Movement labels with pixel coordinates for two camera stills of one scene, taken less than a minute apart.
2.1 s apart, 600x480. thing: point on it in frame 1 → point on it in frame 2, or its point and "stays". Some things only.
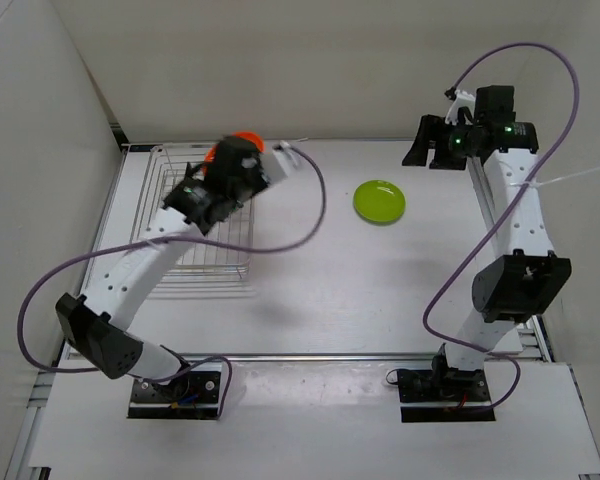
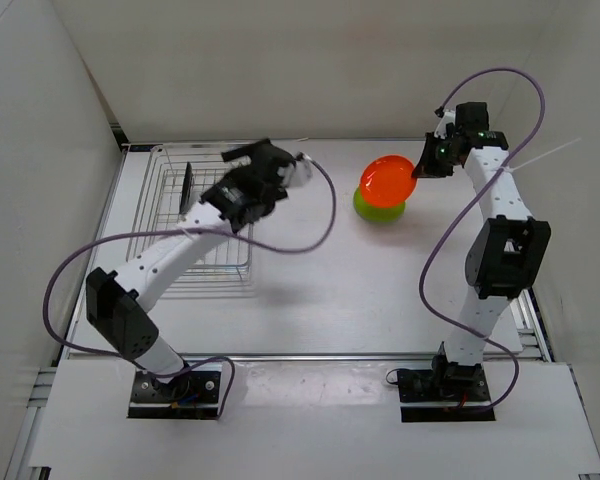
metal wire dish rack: (218, 264) stays
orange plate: (240, 135) → (387, 181)
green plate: (379, 201) stays
